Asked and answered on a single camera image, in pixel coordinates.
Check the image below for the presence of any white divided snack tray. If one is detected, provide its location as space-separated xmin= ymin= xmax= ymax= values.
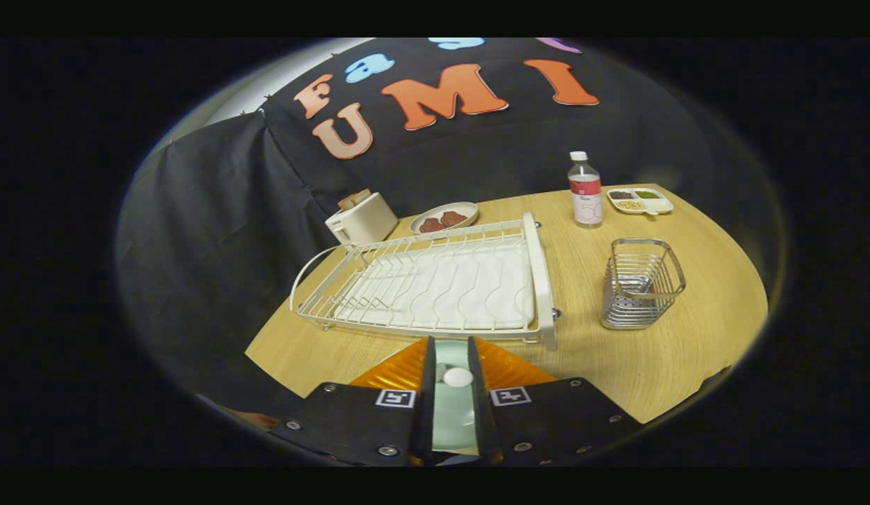
xmin=606 ymin=187 xmax=674 ymax=216

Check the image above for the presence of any silver wire basket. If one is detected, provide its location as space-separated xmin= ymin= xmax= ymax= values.
xmin=601 ymin=238 xmax=687 ymax=330

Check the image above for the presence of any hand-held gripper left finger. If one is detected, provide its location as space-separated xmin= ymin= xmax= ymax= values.
xmin=270 ymin=337 xmax=436 ymax=467

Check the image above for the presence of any beige plate with meat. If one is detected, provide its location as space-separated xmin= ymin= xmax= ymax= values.
xmin=409 ymin=201 xmax=480 ymax=235

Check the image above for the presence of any cream toaster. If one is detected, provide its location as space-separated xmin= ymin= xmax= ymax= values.
xmin=325 ymin=188 xmax=399 ymax=246

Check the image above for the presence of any pale green plate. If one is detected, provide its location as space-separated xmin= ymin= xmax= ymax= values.
xmin=430 ymin=340 xmax=479 ymax=454

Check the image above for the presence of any clear bottle red label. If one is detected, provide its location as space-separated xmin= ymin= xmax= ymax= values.
xmin=568 ymin=151 xmax=604 ymax=229

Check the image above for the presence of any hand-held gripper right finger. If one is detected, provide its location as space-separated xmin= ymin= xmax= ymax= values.
xmin=467 ymin=335 xmax=643 ymax=467

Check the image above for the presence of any white wire dish rack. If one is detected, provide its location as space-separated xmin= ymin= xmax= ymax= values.
xmin=289 ymin=213 xmax=561 ymax=351

